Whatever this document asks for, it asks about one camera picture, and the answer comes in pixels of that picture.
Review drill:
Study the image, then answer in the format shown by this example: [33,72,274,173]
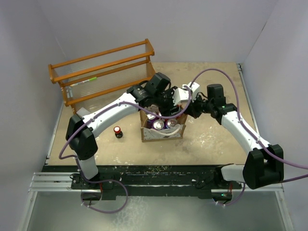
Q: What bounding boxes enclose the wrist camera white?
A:
[172,85,192,106]
[181,82,200,99]

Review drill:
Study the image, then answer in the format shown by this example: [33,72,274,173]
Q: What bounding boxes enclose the canvas bag with rope handles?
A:
[140,111,187,142]

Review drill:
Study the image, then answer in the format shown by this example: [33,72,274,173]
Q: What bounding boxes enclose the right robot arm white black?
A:
[186,83,284,189]

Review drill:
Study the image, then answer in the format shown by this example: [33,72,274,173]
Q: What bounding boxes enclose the small dark sauce bottle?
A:
[114,126,123,139]

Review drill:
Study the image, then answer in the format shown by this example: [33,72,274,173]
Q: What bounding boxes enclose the orange wooden rack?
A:
[48,38,155,114]

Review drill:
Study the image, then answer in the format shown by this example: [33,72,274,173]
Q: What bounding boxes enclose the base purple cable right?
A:
[213,182,246,208]

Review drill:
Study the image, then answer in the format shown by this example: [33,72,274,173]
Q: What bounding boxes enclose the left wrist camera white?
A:
[172,85,192,106]

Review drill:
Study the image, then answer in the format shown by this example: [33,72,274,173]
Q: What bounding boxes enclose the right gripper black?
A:
[184,92,214,119]

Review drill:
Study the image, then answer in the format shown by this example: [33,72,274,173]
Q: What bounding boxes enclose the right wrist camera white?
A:
[181,82,200,99]

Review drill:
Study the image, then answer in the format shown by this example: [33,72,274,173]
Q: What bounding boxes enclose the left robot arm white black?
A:
[65,72,181,189]

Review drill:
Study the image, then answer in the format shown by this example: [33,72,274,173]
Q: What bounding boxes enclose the purple soda can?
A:
[165,118,178,129]
[152,119,165,130]
[146,114,157,129]

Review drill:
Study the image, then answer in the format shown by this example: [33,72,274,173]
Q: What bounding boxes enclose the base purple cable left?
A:
[81,179,129,213]

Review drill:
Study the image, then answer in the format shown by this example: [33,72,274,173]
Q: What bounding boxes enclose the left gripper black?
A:
[153,86,181,119]

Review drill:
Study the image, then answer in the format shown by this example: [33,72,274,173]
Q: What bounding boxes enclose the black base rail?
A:
[43,164,246,200]

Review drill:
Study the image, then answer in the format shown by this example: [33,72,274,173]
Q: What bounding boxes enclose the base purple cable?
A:
[213,182,246,208]
[81,179,129,213]

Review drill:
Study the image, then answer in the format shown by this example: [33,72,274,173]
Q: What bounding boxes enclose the aluminium frame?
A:
[18,64,296,231]

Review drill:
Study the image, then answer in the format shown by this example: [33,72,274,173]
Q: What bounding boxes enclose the green marker pen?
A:
[69,77,97,87]

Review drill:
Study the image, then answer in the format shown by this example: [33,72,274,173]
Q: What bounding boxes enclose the white box on rack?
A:
[77,107,90,117]

